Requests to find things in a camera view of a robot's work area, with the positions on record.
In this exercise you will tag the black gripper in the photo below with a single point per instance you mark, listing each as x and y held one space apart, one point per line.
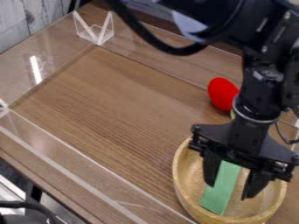
244 143

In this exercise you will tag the green rectangular block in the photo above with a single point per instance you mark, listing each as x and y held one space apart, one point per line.
217 195

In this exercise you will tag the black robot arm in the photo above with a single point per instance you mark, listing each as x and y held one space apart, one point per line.
262 27

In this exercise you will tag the brown wooden bowl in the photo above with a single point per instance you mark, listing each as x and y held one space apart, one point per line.
249 211

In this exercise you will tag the red plush strawberry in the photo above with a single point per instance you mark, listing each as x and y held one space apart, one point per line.
222 91

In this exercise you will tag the black table leg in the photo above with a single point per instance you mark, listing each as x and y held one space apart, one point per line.
35 193

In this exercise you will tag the clear acrylic corner bracket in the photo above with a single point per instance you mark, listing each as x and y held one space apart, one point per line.
97 34

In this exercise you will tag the clear acrylic tray wall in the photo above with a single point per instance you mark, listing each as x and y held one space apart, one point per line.
97 115

